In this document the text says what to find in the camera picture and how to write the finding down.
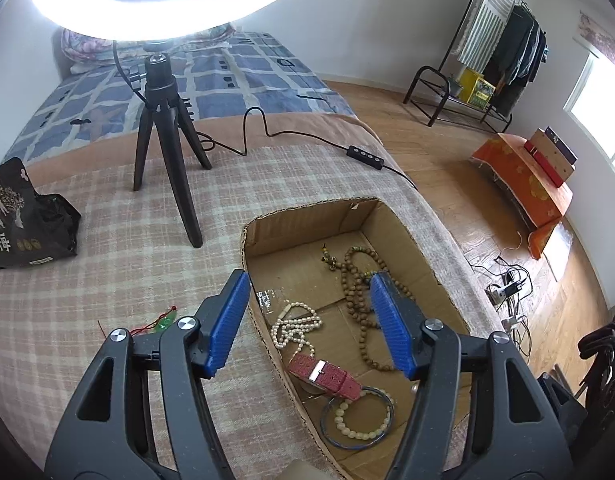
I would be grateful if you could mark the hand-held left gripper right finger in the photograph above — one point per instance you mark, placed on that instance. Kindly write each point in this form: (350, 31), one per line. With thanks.
(390, 320)

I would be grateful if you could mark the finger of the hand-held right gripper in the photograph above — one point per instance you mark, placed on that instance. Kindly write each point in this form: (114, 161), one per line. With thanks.
(600, 340)

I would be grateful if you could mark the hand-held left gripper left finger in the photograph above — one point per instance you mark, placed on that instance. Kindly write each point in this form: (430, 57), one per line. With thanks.
(227, 320)

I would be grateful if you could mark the cardboard box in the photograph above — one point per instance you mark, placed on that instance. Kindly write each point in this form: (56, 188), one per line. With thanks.
(307, 240)

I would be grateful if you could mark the thin dark bangle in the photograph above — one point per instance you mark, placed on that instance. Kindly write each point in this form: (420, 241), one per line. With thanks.
(321, 422)

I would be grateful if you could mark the power strip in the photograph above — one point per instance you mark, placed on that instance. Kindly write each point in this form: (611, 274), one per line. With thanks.
(507, 290)

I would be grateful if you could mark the orange cloth covered stand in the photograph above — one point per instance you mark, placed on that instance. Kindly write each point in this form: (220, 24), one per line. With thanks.
(532, 195)

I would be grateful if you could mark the red flat box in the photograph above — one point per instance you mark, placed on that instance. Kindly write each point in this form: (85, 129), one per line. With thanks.
(542, 162)

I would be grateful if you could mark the beige box with dark lid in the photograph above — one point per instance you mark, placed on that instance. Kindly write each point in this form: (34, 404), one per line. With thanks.
(555, 152)

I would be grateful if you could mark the black printed bag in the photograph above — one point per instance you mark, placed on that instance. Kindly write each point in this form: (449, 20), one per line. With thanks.
(17, 220)

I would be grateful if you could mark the bright window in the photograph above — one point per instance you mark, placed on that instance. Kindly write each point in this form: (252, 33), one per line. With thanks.
(597, 105)

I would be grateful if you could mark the black tripod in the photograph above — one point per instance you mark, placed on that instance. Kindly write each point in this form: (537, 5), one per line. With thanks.
(160, 90)

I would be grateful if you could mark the small grey pot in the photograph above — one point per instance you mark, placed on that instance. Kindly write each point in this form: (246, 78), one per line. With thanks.
(456, 85)

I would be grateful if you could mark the yellow box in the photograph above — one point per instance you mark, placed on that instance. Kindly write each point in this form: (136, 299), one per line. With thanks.
(475, 87)

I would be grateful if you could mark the blue patchwork bed sheet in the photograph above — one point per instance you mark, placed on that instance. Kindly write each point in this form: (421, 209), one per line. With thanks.
(262, 70)

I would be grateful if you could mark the black metal clothes rack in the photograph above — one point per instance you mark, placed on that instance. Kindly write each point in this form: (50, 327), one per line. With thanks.
(432, 68)

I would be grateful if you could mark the dark hanging garments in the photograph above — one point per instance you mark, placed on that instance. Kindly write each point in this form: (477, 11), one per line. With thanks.
(517, 50)

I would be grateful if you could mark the floral curtain valance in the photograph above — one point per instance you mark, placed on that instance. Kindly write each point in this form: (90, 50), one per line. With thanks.
(602, 35)

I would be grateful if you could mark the folded floral quilt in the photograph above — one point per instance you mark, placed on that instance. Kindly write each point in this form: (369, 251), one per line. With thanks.
(82, 47)

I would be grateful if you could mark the striped towel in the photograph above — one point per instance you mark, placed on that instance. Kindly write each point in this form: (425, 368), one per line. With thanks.
(487, 20)

